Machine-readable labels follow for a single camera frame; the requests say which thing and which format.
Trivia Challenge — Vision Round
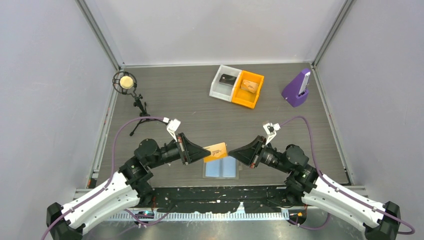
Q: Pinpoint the orange plastic bin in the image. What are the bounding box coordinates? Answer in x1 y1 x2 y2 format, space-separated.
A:
231 70 265 109

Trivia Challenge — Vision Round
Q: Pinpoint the black card in white bin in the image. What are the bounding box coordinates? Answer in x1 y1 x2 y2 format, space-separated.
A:
219 73 237 87

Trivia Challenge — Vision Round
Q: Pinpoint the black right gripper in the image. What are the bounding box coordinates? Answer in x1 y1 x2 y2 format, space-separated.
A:
228 135 292 174

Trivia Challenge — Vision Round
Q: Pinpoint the beige card holder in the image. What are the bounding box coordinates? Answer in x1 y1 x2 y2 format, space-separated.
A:
202 156 240 180

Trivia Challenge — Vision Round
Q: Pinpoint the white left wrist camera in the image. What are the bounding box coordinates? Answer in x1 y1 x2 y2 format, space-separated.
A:
162 117 181 141

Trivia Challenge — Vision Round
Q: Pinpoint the perforated metal rail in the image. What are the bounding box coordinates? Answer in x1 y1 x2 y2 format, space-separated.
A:
108 209 289 222

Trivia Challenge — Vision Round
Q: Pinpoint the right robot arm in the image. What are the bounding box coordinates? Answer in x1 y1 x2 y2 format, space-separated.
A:
228 135 400 240

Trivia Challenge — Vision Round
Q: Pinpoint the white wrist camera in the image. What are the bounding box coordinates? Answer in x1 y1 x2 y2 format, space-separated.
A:
162 117 181 141
262 122 281 145

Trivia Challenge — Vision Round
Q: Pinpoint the cream round microphone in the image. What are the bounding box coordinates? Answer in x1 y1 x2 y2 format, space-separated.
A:
119 75 135 90

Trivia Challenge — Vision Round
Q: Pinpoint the purple stand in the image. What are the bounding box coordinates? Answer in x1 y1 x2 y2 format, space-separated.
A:
281 68 311 108

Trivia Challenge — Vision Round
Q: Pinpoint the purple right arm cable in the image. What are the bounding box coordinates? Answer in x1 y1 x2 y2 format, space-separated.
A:
279 115 416 236

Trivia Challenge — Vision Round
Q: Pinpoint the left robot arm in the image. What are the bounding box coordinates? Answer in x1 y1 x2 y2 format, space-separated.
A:
46 133 211 240

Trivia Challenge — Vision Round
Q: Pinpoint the white device in stand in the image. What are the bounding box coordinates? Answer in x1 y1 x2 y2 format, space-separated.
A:
298 71 311 96

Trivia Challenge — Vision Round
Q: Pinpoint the tan card in orange bin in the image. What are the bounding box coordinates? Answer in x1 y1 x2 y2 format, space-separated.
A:
240 79 259 94

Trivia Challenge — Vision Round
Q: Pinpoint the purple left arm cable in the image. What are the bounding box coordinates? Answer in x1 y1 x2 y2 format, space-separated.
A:
41 115 167 240

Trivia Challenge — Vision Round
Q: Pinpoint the white plastic bin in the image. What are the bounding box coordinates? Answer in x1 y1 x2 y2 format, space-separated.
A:
209 65 242 102

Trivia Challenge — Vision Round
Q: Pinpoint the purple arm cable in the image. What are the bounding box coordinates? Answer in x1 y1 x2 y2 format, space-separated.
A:
279 115 416 236
41 115 167 240

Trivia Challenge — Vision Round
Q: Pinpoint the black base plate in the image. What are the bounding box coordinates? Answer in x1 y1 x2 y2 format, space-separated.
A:
139 185 304 214

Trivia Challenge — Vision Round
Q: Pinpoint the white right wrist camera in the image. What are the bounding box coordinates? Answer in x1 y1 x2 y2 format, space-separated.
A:
262 122 281 145

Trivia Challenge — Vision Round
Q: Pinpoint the orange magnetic stripe credit card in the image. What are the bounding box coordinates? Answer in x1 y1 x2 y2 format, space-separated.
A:
203 142 228 163

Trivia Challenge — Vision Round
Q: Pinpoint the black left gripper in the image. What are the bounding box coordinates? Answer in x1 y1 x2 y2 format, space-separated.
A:
147 132 211 169

